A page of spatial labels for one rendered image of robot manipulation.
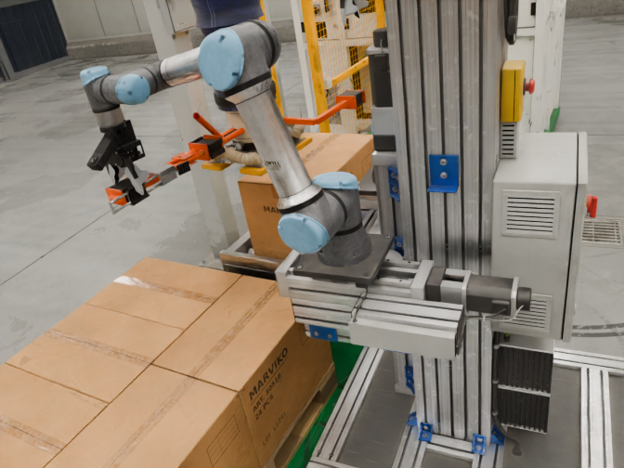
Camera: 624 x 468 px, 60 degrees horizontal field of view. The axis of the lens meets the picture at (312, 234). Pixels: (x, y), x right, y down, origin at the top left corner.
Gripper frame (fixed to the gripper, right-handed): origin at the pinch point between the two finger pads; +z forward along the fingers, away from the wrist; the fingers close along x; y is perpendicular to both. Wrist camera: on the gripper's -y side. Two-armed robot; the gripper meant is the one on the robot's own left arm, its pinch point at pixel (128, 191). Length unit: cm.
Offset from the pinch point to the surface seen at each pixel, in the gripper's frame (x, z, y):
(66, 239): 260, 126, 104
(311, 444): -28, 123, 24
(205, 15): 1, -40, 49
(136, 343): 29, 69, 0
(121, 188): -1.2, -2.3, -2.7
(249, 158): -10.4, 6.3, 43.0
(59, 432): 18, 69, -41
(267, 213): 8, 43, 67
